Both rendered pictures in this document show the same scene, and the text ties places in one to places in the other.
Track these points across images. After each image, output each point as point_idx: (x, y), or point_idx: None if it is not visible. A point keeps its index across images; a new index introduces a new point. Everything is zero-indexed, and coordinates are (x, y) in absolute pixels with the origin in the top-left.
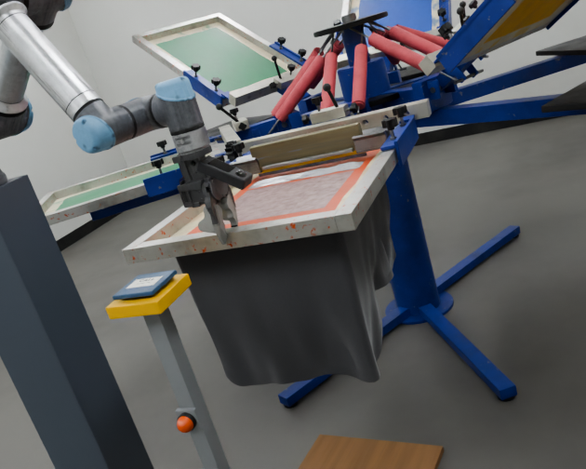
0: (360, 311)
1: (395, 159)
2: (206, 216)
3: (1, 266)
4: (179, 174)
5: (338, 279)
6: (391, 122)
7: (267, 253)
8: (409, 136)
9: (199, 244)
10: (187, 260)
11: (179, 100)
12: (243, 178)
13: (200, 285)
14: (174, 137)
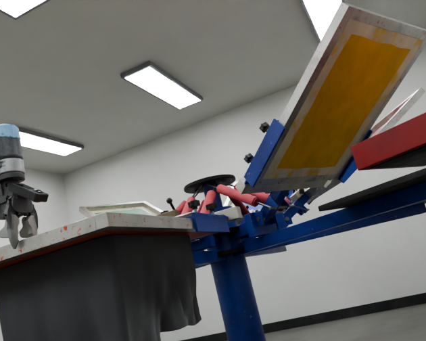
0: (124, 323)
1: (191, 224)
2: (6, 224)
3: None
4: None
5: (107, 290)
6: (193, 202)
7: (57, 270)
8: (215, 221)
9: None
10: (0, 282)
11: (3, 136)
12: (37, 192)
13: (6, 306)
14: None
